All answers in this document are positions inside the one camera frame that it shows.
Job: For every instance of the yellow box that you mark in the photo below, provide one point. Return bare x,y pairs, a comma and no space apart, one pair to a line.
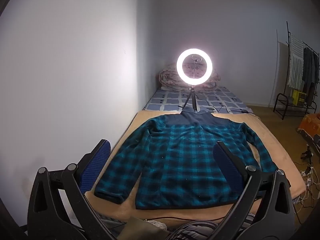
298,97

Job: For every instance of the white power strip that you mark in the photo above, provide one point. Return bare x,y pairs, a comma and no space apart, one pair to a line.
307,175

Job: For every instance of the teal plaid fleece jacket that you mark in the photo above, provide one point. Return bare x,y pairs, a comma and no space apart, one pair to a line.
175,160

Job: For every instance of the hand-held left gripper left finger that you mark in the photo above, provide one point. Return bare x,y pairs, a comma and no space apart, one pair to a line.
96,165

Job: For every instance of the white striped towel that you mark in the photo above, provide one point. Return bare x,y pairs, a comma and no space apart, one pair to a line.
296,55

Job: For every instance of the folded floral quilt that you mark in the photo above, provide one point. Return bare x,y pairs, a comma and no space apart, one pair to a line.
167,78

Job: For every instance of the white leaning board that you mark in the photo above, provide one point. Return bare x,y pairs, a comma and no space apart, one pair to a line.
282,62

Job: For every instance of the tan blanket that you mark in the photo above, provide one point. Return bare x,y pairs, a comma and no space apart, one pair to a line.
273,142

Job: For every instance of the blue checkered bed sheet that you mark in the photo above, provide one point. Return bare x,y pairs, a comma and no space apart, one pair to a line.
165,100

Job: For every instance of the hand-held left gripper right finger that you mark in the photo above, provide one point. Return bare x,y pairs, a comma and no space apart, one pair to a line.
226,166

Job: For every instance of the olive green cloth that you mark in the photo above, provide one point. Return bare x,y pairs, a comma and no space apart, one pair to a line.
137,230

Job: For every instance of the black tripod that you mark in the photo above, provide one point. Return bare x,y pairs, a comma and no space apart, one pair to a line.
193,90

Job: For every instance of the orange patterned cloth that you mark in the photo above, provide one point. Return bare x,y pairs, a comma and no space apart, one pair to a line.
310,122

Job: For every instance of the dark hanging clothes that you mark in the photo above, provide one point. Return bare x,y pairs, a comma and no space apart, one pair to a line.
308,67

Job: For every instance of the black clothes rack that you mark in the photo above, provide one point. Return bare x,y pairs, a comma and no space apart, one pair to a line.
281,94

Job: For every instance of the small black stand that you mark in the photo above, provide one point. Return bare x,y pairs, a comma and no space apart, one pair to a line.
307,153

